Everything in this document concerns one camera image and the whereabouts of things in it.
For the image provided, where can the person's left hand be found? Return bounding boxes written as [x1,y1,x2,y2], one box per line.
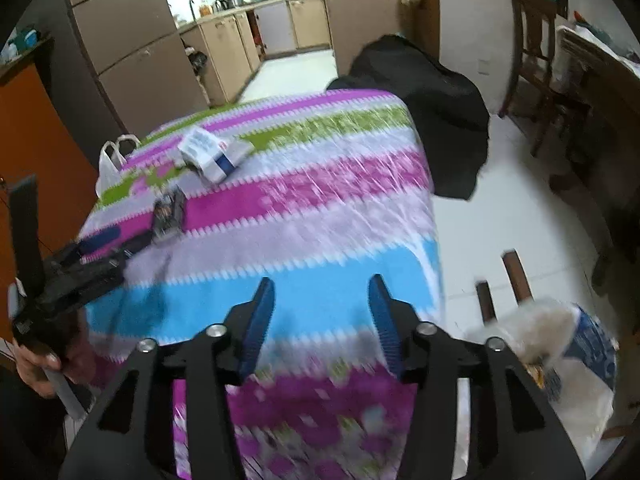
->
[12,309,97,400]

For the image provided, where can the white cloth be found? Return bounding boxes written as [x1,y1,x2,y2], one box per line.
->
[557,22,640,76]

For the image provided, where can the beige kitchen base cabinets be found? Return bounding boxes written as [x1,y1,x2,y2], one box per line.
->
[180,0,416,106]

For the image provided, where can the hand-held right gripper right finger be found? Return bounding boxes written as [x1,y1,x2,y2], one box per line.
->
[368,274,587,480]

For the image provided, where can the striped floral tablecloth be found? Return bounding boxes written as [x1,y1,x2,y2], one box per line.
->
[75,88,446,480]

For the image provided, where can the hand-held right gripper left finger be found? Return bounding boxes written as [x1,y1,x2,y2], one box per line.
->
[60,276,277,480]

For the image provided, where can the white bag blue print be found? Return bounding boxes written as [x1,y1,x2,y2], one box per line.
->
[462,297,621,466]

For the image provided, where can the dark wooden chair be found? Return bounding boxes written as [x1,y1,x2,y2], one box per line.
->
[497,0,591,158]

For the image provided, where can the plain white plastic bag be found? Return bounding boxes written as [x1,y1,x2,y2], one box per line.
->
[95,134,141,196]

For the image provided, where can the wooden door frame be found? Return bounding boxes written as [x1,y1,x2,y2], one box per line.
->
[417,0,441,61]

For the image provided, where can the small dark packet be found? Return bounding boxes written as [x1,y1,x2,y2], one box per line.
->
[151,189,187,246]

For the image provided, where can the dark wooden desk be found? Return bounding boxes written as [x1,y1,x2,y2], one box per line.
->
[555,25,640,281]

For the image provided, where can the grey refrigerator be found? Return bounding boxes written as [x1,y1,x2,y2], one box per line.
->
[62,0,210,136]

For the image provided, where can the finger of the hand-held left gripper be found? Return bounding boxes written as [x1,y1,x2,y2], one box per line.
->
[89,231,157,268]
[75,225,124,262]

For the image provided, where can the orange wooden cabinet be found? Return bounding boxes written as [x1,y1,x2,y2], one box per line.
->
[0,35,101,341]

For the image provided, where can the brown wooden rails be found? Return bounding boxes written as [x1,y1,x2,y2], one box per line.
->
[475,250,536,323]

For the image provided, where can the large black cloth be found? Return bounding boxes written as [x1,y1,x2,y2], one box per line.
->
[325,34,491,203]

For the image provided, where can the person's left forearm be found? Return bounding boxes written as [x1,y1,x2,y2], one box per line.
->
[0,360,71,480]

